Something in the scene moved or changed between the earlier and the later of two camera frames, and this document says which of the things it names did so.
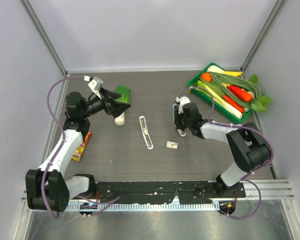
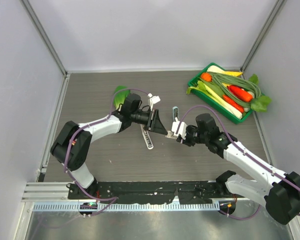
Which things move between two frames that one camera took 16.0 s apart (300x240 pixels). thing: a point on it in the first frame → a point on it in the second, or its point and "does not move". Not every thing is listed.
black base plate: (185, 192) does not move
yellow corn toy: (233, 73) does not move
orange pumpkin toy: (206, 76) does not move
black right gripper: (177, 117) → (186, 141)
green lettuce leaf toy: (260, 103) does not move
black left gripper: (115, 108) → (154, 124)
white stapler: (149, 142) does not move
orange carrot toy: (241, 94) does not move
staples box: (172, 145) → (170, 135)
